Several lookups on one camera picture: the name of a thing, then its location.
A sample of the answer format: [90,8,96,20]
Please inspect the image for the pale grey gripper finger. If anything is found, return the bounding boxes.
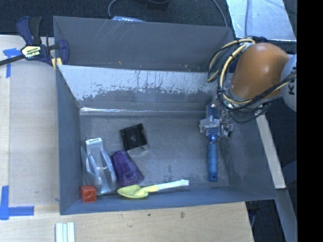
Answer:
[217,119,226,137]
[199,117,212,134]

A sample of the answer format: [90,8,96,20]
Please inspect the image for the blue round hairbrush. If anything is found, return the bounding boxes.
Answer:
[205,102,221,183]

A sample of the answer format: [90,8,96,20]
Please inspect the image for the grey metal bin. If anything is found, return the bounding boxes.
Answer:
[52,15,279,216]

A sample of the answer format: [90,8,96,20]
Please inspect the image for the black square plate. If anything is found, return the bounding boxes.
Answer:
[120,123,148,152]

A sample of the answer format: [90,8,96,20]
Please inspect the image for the purple plastic cup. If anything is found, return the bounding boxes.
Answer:
[111,149,145,187]

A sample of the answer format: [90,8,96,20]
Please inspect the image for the red cube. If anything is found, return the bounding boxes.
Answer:
[80,186,97,203]

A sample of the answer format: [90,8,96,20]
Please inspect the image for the yellow spoon with white handle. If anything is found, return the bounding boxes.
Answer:
[117,179,190,200]

